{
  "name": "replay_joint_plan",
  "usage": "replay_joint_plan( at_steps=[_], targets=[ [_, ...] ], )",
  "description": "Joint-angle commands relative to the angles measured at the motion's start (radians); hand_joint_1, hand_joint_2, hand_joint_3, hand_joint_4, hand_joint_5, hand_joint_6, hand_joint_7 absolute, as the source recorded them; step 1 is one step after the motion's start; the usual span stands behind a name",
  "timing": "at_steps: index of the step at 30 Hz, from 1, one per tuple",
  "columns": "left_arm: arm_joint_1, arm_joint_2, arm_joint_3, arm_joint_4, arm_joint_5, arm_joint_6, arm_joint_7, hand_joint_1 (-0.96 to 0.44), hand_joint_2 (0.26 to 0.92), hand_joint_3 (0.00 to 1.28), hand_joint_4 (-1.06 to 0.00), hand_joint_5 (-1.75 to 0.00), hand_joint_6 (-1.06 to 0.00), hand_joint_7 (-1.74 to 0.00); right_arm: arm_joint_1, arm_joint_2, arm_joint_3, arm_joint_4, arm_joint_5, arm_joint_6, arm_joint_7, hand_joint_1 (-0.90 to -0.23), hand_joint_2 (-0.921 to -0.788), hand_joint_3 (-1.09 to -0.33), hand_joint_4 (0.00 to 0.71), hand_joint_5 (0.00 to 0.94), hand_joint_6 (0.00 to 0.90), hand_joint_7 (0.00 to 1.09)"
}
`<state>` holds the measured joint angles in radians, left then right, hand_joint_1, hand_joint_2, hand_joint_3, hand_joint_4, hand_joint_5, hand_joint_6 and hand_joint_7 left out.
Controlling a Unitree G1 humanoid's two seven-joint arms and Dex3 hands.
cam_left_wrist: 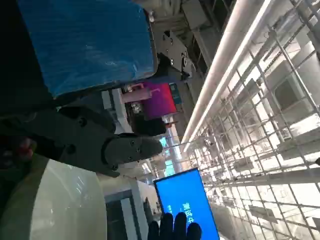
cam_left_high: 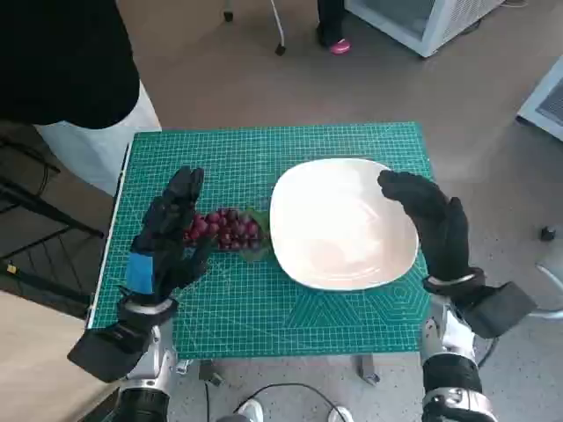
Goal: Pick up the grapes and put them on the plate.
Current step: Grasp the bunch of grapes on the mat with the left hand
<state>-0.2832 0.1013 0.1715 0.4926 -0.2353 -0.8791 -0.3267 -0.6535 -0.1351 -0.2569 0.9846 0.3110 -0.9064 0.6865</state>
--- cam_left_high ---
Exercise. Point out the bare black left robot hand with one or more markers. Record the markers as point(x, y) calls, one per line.
point(167, 228)

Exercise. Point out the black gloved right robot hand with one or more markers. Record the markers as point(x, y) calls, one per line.
point(440, 228)

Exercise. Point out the purple toy grape bunch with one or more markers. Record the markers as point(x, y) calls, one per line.
point(233, 230)

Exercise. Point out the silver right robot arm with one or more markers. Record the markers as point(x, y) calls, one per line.
point(448, 378)

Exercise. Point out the white square plate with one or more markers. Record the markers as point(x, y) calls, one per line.
point(334, 228)

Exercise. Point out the green cutting mat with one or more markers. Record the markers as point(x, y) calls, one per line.
point(246, 176)

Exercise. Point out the grey metal table leg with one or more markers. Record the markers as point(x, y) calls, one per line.
point(207, 373)
point(367, 369)

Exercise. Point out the black metal rack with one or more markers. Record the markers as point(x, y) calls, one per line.
point(19, 271)

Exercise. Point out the white vented appliance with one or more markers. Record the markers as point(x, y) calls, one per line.
point(550, 101)

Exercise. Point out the person in black top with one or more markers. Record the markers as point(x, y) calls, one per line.
point(66, 57)

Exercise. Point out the white left robot foot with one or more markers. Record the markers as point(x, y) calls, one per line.
point(251, 411)

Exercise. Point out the white robot foot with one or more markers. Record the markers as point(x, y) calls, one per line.
point(341, 415)
point(251, 411)

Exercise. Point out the white glass-top appliance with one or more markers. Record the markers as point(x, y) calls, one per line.
point(444, 22)

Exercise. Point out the white right robot foot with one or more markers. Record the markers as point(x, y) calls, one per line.
point(341, 415)

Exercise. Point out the black chair castor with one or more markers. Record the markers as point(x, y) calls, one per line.
point(228, 16)

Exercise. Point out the person with pink shoe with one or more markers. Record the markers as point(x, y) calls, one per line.
point(330, 22)

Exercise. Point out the white chair leg with castor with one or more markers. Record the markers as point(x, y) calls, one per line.
point(276, 19)

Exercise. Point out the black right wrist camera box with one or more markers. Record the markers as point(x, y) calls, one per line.
point(501, 307)

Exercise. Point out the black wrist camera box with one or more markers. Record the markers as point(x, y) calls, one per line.
point(105, 347)
point(501, 307)

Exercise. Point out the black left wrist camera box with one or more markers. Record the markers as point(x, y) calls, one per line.
point(105, 347)

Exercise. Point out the small silver bracket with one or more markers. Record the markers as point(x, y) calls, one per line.
point(183, 366)

